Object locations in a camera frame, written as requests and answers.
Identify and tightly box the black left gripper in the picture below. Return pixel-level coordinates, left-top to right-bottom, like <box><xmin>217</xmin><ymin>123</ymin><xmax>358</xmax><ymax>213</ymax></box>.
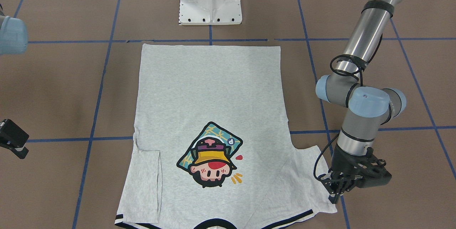
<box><xmin>321</xmin><ymin>146</ymin><xmax>392</xmax><ymax>204</ymax></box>

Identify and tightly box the grey cartoon print t-shirt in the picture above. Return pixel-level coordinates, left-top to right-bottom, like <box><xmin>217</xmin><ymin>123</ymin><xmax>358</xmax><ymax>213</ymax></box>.
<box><xmin>115</xmin><ymin>44</ymin><xmax>337</xmax><ymax>229</ymax></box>

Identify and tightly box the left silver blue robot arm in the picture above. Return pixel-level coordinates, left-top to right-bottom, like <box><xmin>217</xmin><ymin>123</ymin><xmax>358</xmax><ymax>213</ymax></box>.
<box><xmin>315</xmin><ymin>0</ymin><xmax>407</xmax><ymax>204</ymax></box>

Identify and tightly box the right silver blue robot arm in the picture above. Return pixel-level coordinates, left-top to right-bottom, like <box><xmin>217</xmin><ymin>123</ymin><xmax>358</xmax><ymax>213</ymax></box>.
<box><xmin>0</xmin><ymin>6</ymin><xmax>29</xmax><ymax>159</ymax></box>

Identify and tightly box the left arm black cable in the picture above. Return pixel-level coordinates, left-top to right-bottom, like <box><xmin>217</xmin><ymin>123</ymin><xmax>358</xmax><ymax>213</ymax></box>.
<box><xmin>313</xmin><ymin>133</ymin><xmax>339</xmax><ymax>181</ymax></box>

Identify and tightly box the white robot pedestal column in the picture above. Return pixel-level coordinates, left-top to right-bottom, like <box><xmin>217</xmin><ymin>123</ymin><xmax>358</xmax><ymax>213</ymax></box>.
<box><xmin>178</xmin><ymin>0</ymin><xmax>243</xmax><ymax>26</ymax></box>

